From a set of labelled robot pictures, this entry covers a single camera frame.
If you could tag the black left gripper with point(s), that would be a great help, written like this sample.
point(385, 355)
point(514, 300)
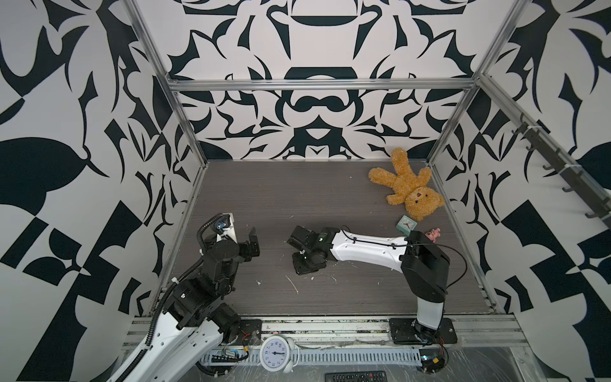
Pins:
point(244, 251)

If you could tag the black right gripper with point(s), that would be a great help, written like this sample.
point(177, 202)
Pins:
point(298, 269)

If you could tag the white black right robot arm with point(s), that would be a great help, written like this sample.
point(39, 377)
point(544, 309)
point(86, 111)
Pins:
point(423, 264)

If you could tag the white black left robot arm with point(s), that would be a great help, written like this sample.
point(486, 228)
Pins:
point(192, 318)

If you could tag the small teal alarm clock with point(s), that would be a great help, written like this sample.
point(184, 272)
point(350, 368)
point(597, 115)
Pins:
point(406, 225)

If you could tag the green circuit board left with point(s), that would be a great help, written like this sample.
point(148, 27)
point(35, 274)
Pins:
point(229, 354)

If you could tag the white round alarm clock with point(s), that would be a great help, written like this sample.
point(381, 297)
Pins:
point(279, 353)

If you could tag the brown teddy bear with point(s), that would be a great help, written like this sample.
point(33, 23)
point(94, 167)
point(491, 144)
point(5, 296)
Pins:
point(408, 188)

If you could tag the small pink toy figure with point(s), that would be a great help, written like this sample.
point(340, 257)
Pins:
point(433, 234)

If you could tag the black remote control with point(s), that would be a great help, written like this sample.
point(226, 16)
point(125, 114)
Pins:
point(366, 376)

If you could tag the black electronics box right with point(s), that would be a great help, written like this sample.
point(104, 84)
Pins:
point(433, 361)

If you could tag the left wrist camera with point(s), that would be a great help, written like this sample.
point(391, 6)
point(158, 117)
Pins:
point(224, 228)

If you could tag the white slotted cable duct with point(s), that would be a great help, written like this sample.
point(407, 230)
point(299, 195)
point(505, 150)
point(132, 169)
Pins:
point(316, 357)

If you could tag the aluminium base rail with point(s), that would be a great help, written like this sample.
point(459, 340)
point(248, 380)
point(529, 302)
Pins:
point(354, 331)

